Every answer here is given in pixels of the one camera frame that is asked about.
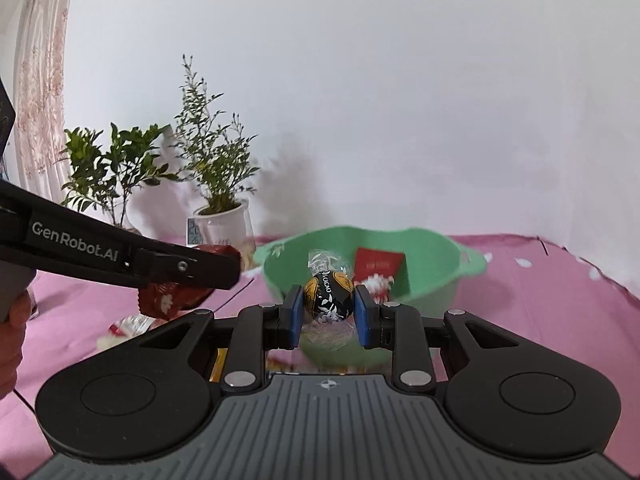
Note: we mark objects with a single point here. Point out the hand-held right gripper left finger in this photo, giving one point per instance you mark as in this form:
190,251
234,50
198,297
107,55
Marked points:
295,320

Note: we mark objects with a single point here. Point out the bushy plant in glass vase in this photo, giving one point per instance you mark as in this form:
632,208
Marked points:
115,160

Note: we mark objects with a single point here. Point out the pink printed tablecloth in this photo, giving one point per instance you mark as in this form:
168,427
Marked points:
550,300

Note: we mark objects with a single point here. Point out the black and gold chocolate ball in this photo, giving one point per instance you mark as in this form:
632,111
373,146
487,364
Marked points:
327,296

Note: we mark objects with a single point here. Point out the red and gold ornate packet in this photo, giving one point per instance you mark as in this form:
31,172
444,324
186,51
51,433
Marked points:
125,326

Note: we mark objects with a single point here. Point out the floral patterned curtain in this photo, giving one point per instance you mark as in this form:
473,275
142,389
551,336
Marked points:
40,85

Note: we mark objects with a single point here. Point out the plant in white printed cup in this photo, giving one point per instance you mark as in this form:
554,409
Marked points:
220,227

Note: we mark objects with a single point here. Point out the red and white snack packet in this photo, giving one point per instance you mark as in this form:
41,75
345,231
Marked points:
167,301

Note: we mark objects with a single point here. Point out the person's left hand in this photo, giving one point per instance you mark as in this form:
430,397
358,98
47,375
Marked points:
11,345

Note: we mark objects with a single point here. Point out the small plain yellow packet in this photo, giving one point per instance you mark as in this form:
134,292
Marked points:
218,366

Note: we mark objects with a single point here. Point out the green plastic bowl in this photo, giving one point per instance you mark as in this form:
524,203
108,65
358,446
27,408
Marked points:
435,270

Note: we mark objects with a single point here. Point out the small digital clock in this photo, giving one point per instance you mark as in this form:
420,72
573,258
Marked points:
193,232

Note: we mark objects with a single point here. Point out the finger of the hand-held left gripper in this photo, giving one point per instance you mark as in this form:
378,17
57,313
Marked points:
185,265

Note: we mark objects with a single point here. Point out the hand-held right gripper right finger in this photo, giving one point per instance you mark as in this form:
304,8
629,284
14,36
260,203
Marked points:
362,320

